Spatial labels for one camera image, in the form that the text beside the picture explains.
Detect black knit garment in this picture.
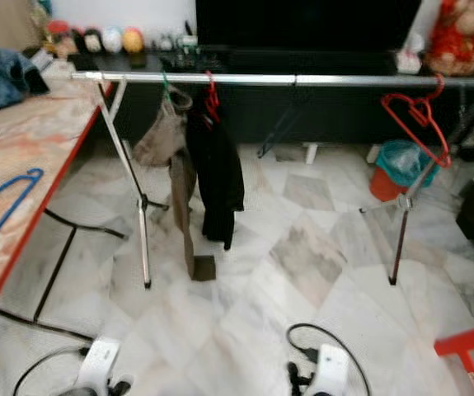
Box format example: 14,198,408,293
185,99,246,251

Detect red plastic hanger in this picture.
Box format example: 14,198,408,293
202,70,225,125
380,74,453,170

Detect blue plastic hanger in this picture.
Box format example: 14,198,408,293
0,167,45,265

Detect green hanger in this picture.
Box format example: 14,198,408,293
159,73,192,104

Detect red plastic stool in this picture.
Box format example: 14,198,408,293
434,320,474,396

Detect orange bin teal bag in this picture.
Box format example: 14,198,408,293
368,139,439,203

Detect brown trousers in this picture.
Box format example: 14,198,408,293
132,82,217,281

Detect black TV cabinet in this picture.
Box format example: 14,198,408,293
63,48,474,158

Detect blue denim jacket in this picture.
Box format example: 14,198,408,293
0,48,52,116

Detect white tissue box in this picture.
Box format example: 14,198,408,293
395,48,423,75

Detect black round figurine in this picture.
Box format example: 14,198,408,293
82,27,103,54

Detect white egg figurine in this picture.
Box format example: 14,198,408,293
101,26,124,54

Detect small black green figurine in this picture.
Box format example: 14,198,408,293
177,21,198,49

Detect black television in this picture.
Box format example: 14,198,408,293
195,0,423,52

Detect red laughing Buddha statue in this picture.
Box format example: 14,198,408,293
425,0,474,77

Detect beige wooden cabinet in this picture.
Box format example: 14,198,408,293
0,0,41,52

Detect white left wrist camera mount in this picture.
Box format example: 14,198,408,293
76,337,122,393

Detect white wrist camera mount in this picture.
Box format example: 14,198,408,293
76,337,122,393
312,343,351,396

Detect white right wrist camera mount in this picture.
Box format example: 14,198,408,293
312,343,351,396

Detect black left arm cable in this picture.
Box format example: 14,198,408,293
12,344,91,396

